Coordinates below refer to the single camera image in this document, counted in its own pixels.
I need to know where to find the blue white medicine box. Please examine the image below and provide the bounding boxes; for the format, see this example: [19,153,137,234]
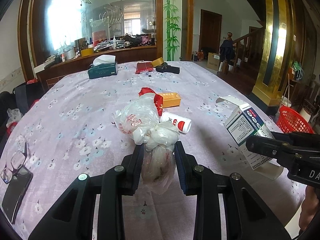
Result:
[216,95,283,180]

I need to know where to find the white red-label bottle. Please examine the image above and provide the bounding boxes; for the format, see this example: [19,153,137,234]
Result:
[160,112,192,134]

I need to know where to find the white plastic bag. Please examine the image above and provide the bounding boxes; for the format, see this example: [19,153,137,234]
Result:
[112,95,180,194]

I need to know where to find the orange rectangular box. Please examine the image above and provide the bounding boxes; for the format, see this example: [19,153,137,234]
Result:
[157,92,181,108]

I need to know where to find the red wrapper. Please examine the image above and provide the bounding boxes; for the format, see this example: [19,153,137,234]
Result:
[138,87,164,117]

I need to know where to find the person's right hand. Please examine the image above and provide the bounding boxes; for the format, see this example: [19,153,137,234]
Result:
[299,186,319,231]

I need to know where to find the red plastic basket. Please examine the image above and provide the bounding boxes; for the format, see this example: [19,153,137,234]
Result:
[276,106,314,134]

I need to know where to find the white bucket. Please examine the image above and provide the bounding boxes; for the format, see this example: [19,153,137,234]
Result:
[279,96,292,108]

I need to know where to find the black smartphone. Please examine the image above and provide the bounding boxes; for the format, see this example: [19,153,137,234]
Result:
[2,166,33,224]

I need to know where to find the eyeglasses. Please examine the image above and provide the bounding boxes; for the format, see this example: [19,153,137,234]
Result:
[1,135,28,184]

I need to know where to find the purple floral tablecloth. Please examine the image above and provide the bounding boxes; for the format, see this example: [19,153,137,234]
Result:
[0,60,309,240]

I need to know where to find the wooden staircase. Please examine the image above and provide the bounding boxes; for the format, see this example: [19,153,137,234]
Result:
[217,27,265,96]

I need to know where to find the gold pillar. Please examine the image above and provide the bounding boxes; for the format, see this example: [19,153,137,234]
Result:
[250,0,295,107]

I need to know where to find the cardboard box on floor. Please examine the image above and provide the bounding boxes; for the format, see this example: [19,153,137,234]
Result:
[207,53,220,71]

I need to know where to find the black sofa chair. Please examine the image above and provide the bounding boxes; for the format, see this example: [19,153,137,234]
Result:
[1,82,44,154]

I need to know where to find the wooden sideboard counter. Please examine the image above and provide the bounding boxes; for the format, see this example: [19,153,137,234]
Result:
[34,44,158,91]

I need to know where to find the dark green tissue box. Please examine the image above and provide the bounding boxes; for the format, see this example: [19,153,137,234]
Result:
[87,55,118,79]

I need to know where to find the brown wooden door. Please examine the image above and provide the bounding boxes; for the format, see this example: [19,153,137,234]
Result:
[199,9,222,57]

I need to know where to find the red packet on table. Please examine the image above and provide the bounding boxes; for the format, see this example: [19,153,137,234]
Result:
[135,61,154,74]

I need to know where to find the yellow tape roll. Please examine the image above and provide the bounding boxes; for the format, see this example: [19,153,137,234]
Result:
[151,57,164,68]

